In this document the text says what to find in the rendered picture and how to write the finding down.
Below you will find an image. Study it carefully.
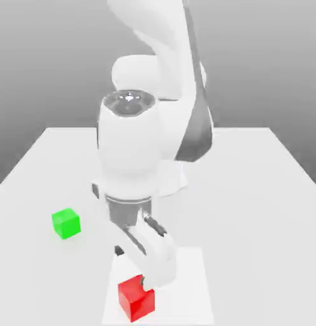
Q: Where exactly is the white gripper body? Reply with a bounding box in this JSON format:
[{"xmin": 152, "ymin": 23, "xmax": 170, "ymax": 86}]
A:
[{"xmin": 113, "ymin": 219, "xmax": 178, "ymax": 288}]

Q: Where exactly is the small red cube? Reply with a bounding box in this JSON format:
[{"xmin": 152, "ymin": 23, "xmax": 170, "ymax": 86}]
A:
[{"xmin": 117, "ymin": 274, "xmax": 155, "ymax": 323}]

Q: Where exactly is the small green cube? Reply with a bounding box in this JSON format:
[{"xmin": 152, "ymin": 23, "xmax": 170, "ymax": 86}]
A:
[{"xmin": 51, "ymin": 207, "xmax": 82, "ymax": 241}]

